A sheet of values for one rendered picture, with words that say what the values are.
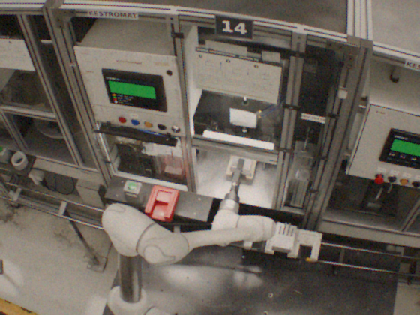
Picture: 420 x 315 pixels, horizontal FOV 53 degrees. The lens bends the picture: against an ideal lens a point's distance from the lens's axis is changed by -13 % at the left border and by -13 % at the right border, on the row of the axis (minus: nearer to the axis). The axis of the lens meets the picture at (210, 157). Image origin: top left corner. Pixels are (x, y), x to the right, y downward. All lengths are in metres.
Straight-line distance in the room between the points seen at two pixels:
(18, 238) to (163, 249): 2.14
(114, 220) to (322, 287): 1.20
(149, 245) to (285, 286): 1.00
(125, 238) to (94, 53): 0.69
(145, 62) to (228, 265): 1.19
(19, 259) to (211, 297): 1.66
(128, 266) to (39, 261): 1.66
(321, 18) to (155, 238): 0.93
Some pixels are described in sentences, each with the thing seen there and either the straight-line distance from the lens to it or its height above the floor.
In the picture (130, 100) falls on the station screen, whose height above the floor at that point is 1.59.
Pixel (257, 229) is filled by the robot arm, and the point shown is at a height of 1.12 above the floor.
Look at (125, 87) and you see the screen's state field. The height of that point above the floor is 1.66.
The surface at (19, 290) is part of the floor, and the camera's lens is 3.44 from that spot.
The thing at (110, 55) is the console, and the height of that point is 1.81.
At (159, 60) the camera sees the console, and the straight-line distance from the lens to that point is 1.70.
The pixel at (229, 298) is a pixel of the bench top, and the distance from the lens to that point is 2.40.
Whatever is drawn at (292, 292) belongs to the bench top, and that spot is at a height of 0.68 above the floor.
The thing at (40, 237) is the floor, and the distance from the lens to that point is 3.54.
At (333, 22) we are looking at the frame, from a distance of 1.58.
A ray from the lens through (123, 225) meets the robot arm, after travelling 1.69.
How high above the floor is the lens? 2.97
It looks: 55 degrees down
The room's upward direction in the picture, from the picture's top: 4 degrees counter-clockwise
